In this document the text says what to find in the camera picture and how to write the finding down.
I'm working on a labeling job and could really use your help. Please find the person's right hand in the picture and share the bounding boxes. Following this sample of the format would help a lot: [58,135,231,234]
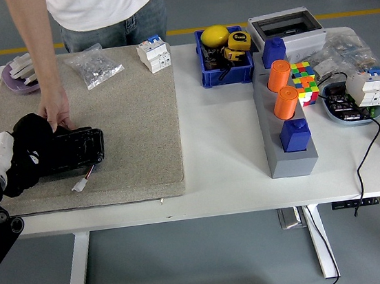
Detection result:
[34,87,77,135]

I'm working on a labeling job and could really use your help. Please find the black glossy panel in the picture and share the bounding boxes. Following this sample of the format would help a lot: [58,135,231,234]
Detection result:
[41,124,107,174]

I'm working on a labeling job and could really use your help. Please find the white connector with coloured wires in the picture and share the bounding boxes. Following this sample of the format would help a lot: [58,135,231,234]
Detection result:
[68,164,98,193]

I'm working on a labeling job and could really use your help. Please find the black desk control panel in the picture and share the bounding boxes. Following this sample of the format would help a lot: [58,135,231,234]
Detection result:
[330,196,380,211]

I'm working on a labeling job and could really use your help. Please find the white plastic clip piece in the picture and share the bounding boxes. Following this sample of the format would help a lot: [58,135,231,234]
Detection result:
[8,52,35,77]
[21,69,40,86]

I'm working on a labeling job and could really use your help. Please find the purple plastic tray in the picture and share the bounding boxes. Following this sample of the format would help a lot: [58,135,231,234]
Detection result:
[0,52,41,96]

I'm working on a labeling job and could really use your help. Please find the clear bag of screws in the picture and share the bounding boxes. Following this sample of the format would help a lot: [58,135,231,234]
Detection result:
[61,40,126,94]

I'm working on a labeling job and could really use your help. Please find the grey-brown mat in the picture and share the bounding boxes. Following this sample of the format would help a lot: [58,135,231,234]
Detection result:
[0,40,190,220]

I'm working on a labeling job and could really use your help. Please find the person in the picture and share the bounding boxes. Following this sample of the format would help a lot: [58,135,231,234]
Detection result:
[5,0,181,138]

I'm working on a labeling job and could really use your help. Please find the white table leg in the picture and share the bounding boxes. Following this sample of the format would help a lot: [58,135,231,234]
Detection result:
[302,201,341,282]
[58,230,96,284]

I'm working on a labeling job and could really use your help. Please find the dark metal tool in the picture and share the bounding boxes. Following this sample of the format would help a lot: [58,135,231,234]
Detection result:
[202,45,225,71]

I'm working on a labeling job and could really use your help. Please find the blue plastic bin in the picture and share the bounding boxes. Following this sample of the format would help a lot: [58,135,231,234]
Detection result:
[193,23,257,89]

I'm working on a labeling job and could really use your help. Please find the yellow round dome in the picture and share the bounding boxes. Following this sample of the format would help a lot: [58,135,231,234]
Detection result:
[198,23,232,51]

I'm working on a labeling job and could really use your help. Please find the yellow and black tool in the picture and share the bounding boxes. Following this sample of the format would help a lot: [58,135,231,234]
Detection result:
[220,44,246,66]

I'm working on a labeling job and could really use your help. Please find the yellow tape measure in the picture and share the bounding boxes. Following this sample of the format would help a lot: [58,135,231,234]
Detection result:
[225,29,255,55]

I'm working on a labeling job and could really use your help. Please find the blue block with knob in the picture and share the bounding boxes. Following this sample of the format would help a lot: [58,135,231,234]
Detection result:
[260,36,289,71]
[277,117,314,154]

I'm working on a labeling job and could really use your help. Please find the orange cylinder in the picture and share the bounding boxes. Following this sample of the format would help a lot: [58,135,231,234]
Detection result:
[264,58,295,94]
[269,85,302,122]

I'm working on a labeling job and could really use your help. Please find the grey block holder base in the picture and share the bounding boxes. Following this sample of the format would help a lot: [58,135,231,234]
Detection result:
[248,54,321,182]

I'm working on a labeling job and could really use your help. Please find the multicolour puzzle cube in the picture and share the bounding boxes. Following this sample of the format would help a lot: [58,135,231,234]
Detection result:
[288,59,322,109]

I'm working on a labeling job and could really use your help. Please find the black electronic parts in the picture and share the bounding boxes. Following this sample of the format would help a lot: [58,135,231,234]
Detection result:
[324,80,371,123]

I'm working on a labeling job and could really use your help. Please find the light blue tray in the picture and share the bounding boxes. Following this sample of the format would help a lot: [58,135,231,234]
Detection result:
[317,76,380,131]

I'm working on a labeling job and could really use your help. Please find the clear bags of small parts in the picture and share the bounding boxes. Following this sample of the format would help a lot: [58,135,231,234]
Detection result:
[307,25,380,81]

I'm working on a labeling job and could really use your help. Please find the white circuit breaker blue switch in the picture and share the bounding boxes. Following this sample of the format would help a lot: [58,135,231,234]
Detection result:
[343,65,380,110]
[134,32,173,76]

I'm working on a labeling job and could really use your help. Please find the grey electrical enclosure box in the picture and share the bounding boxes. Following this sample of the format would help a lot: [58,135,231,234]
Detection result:
[245,4,330,69]

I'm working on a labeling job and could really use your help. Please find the grey metal bracket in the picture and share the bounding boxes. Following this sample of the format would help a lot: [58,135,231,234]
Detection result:
[276,206,307,232]

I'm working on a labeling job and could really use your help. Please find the black cable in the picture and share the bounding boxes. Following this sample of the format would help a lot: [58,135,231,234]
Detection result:
[302,202,341,284]
[315,67,380,221]

